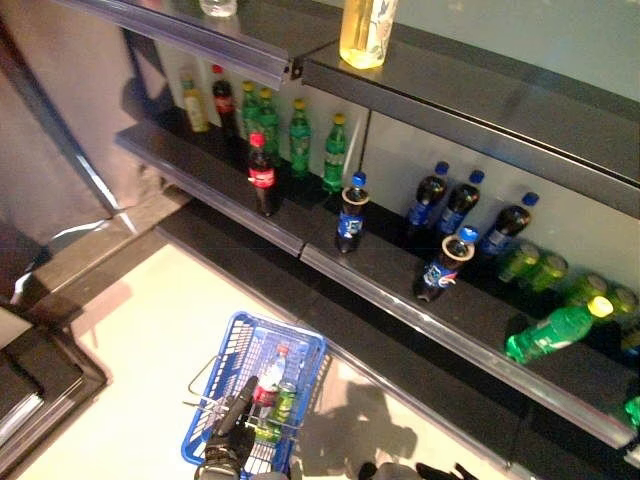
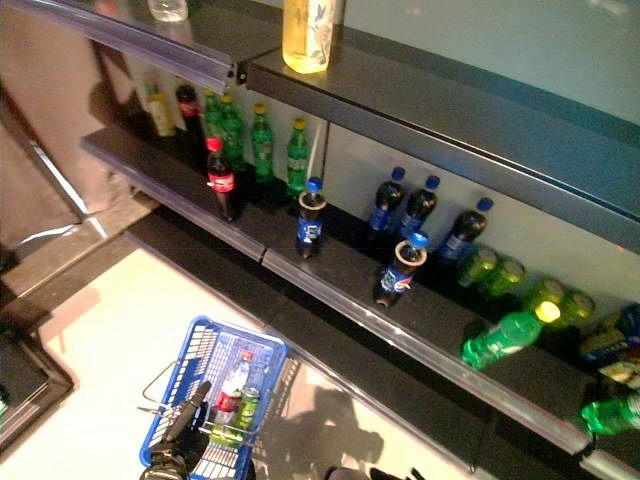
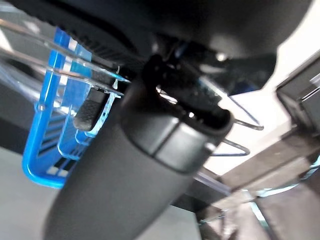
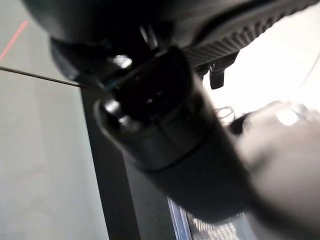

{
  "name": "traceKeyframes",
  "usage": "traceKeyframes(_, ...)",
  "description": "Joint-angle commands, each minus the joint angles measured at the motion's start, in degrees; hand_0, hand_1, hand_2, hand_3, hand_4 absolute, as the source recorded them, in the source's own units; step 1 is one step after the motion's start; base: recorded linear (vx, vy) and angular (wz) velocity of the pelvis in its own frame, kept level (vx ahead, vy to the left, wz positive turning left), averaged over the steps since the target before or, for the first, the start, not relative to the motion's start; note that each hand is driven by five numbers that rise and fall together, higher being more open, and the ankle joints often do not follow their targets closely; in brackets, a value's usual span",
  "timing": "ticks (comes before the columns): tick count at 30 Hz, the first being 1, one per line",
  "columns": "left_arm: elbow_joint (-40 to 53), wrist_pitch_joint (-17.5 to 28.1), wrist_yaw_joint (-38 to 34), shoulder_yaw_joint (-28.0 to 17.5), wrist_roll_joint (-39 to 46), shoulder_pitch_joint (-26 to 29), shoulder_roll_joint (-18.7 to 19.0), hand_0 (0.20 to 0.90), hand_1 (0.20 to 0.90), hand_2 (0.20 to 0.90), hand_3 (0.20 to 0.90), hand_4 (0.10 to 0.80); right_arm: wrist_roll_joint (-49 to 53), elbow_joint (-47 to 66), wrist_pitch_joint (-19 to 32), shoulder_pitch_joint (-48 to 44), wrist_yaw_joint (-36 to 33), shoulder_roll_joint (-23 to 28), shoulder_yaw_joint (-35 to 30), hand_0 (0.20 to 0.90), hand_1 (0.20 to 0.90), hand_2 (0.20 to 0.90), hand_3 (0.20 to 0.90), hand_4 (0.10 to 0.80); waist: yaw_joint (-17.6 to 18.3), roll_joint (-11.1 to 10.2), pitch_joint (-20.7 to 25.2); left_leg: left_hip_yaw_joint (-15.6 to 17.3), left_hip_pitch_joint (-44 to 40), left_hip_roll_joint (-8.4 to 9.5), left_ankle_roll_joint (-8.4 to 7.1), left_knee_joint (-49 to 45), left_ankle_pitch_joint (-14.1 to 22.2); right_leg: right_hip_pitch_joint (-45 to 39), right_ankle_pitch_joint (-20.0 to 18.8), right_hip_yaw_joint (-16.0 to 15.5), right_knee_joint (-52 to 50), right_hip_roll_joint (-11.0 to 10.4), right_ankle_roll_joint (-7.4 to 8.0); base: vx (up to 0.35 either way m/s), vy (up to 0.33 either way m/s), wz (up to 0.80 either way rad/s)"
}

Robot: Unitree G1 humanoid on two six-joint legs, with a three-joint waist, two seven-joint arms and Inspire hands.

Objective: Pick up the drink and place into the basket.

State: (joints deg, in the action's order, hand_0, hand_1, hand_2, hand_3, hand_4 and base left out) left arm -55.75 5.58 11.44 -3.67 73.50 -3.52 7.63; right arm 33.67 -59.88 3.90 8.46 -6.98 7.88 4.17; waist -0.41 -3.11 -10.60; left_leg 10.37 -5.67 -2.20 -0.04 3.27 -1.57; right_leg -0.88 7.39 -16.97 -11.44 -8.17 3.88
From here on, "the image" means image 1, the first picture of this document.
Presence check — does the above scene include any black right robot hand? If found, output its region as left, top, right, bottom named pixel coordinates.
left=416, top=461, right=482, bottom=480

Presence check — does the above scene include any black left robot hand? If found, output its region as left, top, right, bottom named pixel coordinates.
left=202, top=374, right=260, bottom=470

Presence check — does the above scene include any blue plastic shopping basket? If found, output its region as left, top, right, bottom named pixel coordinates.
left=179, top=310, right=330, bottom=477

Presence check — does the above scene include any clear water bottle red cap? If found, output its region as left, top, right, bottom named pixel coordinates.
left=251, top=344, right=291, bottom=427

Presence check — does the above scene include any Pepsi bottle with neck collar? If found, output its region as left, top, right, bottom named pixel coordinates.
left=412, top=224, right=481, bottom=304
left=334, top=171, right=371, bottom=255

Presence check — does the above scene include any black base shelf board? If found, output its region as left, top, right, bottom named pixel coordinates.
left=154, top=197, right=326, bottom=326
left=299, top=279, right=626, bottom=480

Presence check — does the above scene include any black middle shelf board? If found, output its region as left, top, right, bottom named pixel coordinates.
left=114, top=121, right=307, bottom=257
left=298, top=197, right=640, bottom=451

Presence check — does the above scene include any green Sprite bottle yellow cap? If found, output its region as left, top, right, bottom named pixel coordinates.
left=503, top=294, right=615, bottom=365
left=256, top=87, right=282, bottom=166
left=287, top=98, right=313, bottom=180
left=321, top=113, right=350, bottom=195
left=623, top=394, right=640, bottom=432
left=240, top=80, right=262, bottom=139

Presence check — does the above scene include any black display stand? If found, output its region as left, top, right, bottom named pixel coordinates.
left=0, top=299, right=110, bottom=474

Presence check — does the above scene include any dark marble plinth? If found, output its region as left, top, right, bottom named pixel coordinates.
left=0, top=184, right=194, bottom=331

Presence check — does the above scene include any Coca-Cola bottle red cap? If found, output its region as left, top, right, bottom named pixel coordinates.
left=209, top=63, right=241, bottom=141
left=247, top=132, right=278, bottom=218

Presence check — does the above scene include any small yellow tea bottle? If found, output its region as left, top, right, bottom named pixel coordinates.
left=179, top=73, right=211, bottom=135

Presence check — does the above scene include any dark upper shelf board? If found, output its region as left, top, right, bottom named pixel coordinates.
left=298, top=22, right=640, bottom=220

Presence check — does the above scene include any tall yellow tea bottle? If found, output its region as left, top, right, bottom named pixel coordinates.
left=338, top=0, right=400, bottom=71

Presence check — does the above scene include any clear glass jar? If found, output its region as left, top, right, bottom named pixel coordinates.
left=198, top=0, right=239, bottom=19

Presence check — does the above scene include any upper shelf board clear rail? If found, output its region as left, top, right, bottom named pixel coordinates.
left=49, top=0, right=300, bottom=85

